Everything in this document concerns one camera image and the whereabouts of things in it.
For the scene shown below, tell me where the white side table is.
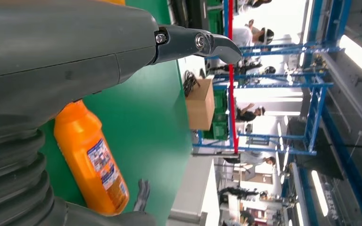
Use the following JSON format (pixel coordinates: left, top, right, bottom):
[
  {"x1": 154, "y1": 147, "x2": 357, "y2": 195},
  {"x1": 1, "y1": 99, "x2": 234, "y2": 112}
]
[{"x1": 166, "y1": 155, "x2": 221, "y2": 226}]

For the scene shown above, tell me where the green crate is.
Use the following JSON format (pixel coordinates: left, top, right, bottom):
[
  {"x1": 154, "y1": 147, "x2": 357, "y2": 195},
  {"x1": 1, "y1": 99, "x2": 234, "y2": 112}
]
[
  {"x1": 206, "y1": 0, "x2": 225, "y2": 35},
  {"x1": 203, "y1": 89, "x2": 229, "y2": 141}
]

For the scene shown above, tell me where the brown cardboard box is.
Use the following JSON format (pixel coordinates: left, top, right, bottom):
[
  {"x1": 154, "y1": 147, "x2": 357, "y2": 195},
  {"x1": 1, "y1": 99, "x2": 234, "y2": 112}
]
[{"x1": 185, "y1": 78, "x2": 215, "y2": 131}]

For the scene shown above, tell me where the person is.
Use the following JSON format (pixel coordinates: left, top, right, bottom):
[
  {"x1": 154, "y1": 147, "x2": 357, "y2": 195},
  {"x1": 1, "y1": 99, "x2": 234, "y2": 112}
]
[
  {"x1": 235, "y1": 103, "x2": 266, "y2": 123},
  {"x1": 232, "y1": 18, "x2": 275, "y2": 48},
  {"x1": 224, "y1": 152, "x2": 277, "y2": 168}
]

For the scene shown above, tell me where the blue metal shelving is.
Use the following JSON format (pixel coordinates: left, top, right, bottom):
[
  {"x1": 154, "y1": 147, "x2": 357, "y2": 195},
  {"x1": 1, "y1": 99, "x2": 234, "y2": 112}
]
[{"x1": 193, "y1": 0, "x2": 362, "y2": 226}]

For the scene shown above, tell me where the black coiled cable bundle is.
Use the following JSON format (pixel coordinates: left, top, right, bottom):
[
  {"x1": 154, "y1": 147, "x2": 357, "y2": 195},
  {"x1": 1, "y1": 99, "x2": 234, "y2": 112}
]
[{"x1": 182, "y1": 70, "x2": 201, "y2": 97}]

